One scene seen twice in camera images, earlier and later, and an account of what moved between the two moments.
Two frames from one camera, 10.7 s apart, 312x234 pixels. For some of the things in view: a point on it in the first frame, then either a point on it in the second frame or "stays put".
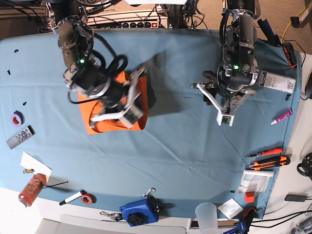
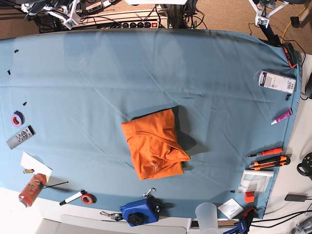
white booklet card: (230, 207) stays put
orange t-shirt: (87, 104) to (156, 149)
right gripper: (225, 103) to (264, 16)
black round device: (304, 168) stays put
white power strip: (146, 20) stays put
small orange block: (249, 197) stays put
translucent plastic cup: (207, 216) stays put
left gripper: (124, 105) to (33, 7)
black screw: (287, 97) stays put
